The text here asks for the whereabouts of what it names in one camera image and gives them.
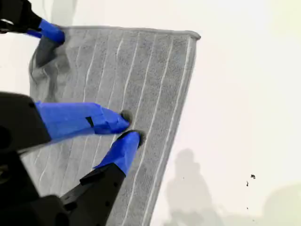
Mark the grey striped towel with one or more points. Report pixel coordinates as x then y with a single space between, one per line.
152 82

